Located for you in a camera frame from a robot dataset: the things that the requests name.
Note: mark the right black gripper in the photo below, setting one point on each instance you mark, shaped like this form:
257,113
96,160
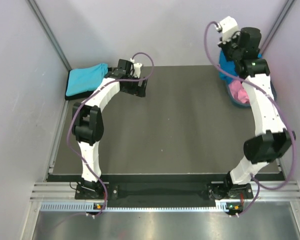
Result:
223,46

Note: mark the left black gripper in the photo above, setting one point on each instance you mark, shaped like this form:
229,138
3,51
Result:
136,90

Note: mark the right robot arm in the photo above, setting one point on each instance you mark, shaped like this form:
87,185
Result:
272,139

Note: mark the pink t-shirt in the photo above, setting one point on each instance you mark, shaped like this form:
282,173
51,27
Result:
238,92

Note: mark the folded black t-shirt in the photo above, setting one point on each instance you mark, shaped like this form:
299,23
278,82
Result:
72,96

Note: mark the blue-grey laundry basket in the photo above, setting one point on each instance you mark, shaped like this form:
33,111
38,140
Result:
247,105

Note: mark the folded light blue t-shirt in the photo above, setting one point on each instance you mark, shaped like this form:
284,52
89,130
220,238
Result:
86,78

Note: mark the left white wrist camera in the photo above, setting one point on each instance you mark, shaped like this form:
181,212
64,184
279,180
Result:
136,68

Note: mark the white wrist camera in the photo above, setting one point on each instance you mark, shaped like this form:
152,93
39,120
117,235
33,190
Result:
227,26
136,68

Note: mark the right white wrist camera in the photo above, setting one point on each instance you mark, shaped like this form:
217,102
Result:
227,26

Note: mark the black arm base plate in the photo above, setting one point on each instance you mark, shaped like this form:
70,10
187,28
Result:
118,191

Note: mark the slotted cable duct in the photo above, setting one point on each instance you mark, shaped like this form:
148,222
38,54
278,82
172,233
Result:
93,207

